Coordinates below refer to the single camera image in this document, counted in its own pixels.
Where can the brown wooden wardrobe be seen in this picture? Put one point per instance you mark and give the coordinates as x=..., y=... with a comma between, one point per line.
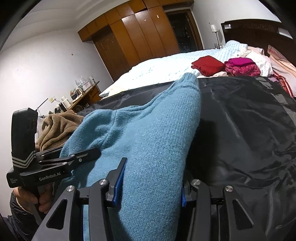
x=137, y=31

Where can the magenta folded garment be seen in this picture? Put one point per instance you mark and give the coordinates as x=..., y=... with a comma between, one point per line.
x=242, y=67

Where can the red folded garment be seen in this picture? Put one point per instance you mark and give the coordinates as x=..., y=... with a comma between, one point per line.
x=208, y=66

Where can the person left hand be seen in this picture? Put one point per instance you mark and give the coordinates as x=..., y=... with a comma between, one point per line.
x=25, y=198

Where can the cluttered wooden desk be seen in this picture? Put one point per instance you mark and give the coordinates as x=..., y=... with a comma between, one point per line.
x=81, y=99

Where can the white bed cover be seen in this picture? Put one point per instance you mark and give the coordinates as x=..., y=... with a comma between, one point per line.
x=170, y=68

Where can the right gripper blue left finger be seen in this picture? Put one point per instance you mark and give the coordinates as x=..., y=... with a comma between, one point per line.
x=115, y=178

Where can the dark wooden headboard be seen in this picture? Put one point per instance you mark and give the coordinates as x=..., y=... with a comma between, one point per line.
x=259, y=33

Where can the striped pink pillow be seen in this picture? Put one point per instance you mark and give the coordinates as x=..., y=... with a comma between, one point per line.
x=282, y=67

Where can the teal knit sweater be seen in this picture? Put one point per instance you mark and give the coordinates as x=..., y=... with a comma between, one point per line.
x=155, y=139

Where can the bedside lamp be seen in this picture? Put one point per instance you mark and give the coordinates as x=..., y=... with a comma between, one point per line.
x=215, y=30

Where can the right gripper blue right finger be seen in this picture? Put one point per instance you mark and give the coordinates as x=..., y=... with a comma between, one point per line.
x=186, y=193

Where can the black gripper-mounted camera box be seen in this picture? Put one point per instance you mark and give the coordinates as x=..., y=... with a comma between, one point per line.
x=23, y=129

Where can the white crumpled clothes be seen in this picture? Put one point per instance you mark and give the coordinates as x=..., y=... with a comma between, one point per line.
x=257, y=55

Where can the brown knit garment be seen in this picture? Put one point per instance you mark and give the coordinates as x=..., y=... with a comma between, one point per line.
x=56, y=130

